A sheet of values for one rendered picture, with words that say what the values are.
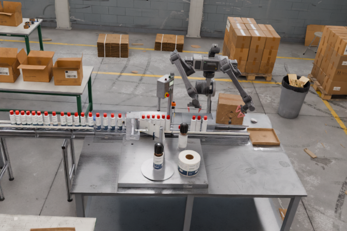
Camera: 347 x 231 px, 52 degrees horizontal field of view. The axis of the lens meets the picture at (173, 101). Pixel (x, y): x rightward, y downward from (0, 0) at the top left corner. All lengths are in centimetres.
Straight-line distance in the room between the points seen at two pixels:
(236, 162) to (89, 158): 144
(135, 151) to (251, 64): 400
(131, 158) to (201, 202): 100
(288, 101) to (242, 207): 245
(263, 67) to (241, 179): 395
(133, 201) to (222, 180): 107
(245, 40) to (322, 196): 322
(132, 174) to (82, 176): 45
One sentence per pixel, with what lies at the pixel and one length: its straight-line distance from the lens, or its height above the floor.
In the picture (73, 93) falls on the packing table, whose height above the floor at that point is 77.
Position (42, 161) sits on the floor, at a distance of 490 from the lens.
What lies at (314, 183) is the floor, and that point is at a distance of 499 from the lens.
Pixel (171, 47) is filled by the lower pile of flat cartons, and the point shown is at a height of 11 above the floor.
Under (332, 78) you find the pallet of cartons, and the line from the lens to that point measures 681.
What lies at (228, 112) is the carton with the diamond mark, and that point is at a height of 101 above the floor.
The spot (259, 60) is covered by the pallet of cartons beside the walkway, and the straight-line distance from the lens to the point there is 700.
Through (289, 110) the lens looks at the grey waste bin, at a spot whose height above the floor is 16.
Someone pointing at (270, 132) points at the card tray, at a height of 83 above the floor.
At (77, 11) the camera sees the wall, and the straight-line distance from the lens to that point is 910.
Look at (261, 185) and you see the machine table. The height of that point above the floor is 83.
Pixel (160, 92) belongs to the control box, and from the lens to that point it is 354.
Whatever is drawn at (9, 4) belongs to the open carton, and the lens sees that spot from 737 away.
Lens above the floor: 310
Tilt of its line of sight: 31 degrees down
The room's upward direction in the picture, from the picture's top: 5 degrees clockwise
